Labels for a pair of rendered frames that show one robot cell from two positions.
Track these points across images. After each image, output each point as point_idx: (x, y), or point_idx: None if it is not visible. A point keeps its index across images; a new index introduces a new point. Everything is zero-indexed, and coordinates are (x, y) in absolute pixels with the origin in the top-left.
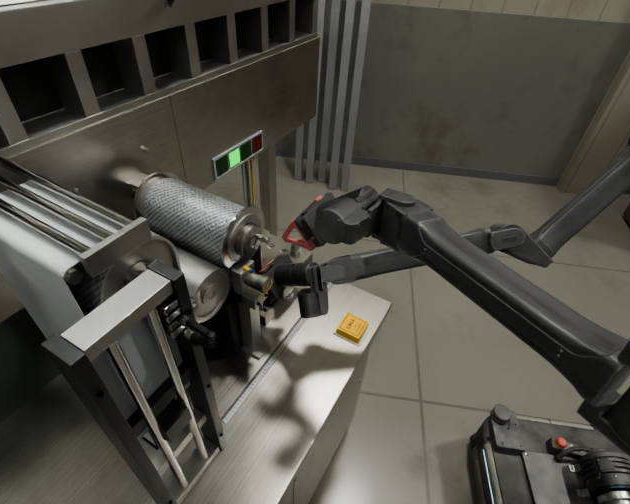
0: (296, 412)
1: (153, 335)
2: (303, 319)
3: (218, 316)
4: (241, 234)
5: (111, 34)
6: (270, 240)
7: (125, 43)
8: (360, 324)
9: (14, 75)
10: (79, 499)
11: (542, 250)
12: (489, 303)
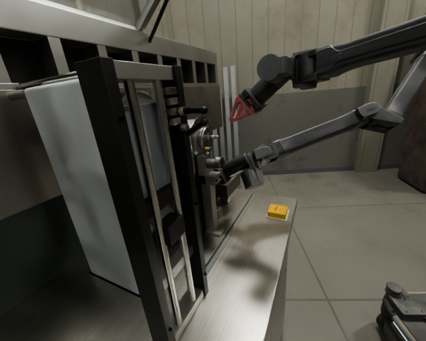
0: (257, 262)
1: (159, 118)
2: (243, 213)
3: None
4: (201, 130)
5: (121, 44)
6: None
7: (128, 55)
8: (282, 208)
9: (68, 57)
10: None
11: (393, 114)
12: (416, 34)
